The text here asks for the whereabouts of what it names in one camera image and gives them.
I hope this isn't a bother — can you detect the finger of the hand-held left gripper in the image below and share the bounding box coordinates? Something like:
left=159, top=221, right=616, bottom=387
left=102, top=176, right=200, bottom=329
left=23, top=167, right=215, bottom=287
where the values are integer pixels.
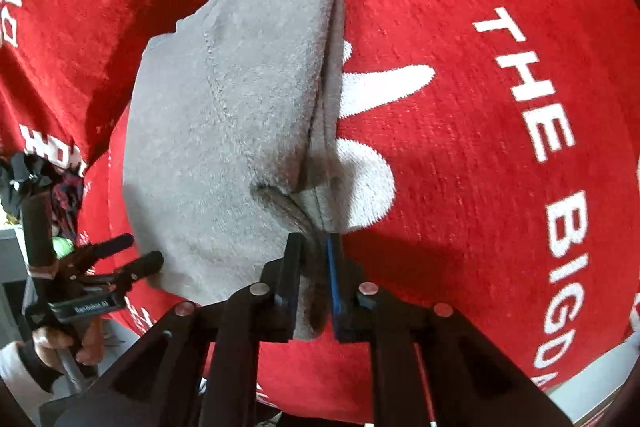
left=107, top=251, right=165, bottom=288
left=75, top=233, right=136, bottom=260

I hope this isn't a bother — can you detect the person's left hand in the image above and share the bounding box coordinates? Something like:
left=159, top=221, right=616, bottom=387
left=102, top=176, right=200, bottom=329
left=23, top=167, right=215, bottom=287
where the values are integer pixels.
left=31, top=321, right=107, bottom=366

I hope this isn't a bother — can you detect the grey fleece garment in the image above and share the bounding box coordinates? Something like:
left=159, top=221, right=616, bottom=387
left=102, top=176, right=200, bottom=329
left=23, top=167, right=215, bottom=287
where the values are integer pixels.
left=121, top=0, right=352, bottom=342

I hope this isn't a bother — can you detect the red printed blanket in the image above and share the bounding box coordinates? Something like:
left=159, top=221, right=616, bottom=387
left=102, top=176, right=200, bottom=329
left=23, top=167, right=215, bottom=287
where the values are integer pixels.
left=0, top=0, right=640, bottom=427

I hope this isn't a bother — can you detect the person's left forearm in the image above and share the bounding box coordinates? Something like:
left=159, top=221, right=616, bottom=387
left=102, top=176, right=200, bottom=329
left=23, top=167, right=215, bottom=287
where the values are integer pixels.
left=0, top=341, right=63, bottom=414

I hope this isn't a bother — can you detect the pile of dark clothes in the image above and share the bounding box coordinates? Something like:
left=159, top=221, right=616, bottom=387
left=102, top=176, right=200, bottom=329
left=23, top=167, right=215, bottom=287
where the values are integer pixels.
left=0, top=151, right=87, bottom=239

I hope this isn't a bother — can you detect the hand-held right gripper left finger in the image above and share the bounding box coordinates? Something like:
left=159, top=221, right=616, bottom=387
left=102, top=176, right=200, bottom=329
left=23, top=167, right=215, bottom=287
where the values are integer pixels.
left=50, top=233, right=307, bottom=427

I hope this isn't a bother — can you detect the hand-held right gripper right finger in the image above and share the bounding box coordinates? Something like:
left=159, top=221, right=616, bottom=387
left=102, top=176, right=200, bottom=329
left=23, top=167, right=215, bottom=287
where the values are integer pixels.
left=325, top=232, right=576, bottom=427

